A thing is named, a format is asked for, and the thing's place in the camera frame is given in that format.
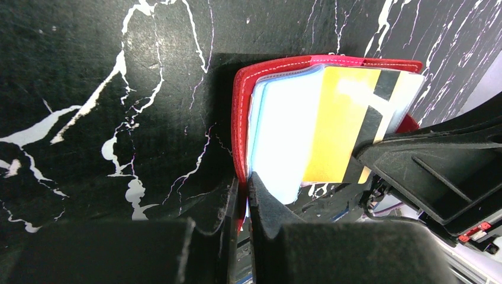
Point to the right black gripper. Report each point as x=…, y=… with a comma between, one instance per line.
x=451, y=171

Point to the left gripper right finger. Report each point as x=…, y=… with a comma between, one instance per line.
x=287, y=249

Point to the gold credit card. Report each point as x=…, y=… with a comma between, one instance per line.
x=354, y=109

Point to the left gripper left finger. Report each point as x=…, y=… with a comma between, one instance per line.
x=197, y=247

